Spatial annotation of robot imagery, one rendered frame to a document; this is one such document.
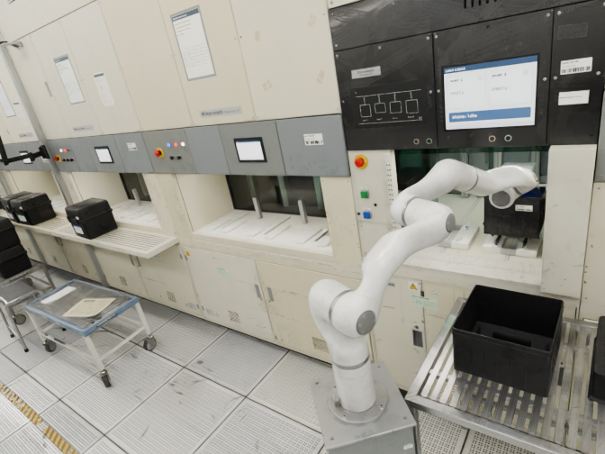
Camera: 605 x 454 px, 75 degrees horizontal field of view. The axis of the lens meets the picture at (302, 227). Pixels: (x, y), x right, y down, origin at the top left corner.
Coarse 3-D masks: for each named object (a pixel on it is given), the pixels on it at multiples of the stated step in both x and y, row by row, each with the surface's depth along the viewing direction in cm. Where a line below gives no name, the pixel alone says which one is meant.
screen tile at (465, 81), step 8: (448, 80) 137; (456, 80) 135; (464, 80) 134; (472, 80) 132; (448, 88) 138; (456, 88) 136; (464, 88) 135; (480, 88) 132; (448, 96) 139; (456, 96) 137; (464, 96) 136; (472, 96) 135; (480, 96) 133; (448, 104) 140; (456, 104) 138; (464, 104) 137; (472, 104) 136; (480, 104) 134
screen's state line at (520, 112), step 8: (464, 112) 138; (472, 112) 137; (480, 112) 135; (488, 112) 134; (496, 112) 132; (504, 112) 131; (512, 112) 130; (520, 112) 128; (528, 112) 127; (456, 120) 141; (464, 120) 139; (472, 120) 138; (480, 120) 136
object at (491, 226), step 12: (528, 168) 158; (516, 204) 160; (528, 204) 158; (540, 204) 155; (492, 216) 168; (504, 216) 165; (516, 216) 162; (528, 216) 159; (540, 216) 157; (492, 228) 170; (504, 228) 167; (516, 228) 164; (528, 228) 161; (540, 228) 159
